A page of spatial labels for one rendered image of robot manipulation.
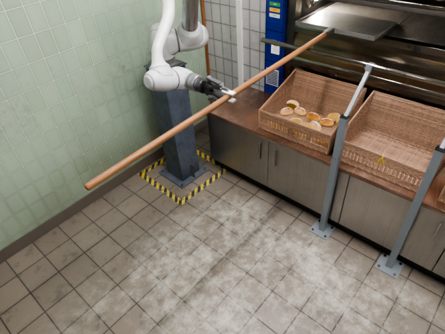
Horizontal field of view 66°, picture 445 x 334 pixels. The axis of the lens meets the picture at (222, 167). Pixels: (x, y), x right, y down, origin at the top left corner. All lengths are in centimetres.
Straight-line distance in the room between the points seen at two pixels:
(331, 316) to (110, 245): 155
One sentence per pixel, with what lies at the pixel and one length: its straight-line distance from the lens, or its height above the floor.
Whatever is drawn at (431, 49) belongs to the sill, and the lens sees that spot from 236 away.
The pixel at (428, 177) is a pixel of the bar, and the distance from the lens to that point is 198.
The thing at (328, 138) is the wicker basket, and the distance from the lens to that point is 223.
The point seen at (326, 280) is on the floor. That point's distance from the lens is 237.
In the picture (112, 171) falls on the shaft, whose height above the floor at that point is 117.
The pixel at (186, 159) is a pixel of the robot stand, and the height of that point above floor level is 21.
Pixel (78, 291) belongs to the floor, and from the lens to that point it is 253.
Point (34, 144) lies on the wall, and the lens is 259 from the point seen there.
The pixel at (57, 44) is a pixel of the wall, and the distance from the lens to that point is 248.
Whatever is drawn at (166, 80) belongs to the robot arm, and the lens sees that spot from 175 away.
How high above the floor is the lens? 199
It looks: 40 degrees down
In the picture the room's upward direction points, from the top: 4 degrees counter-clockwise
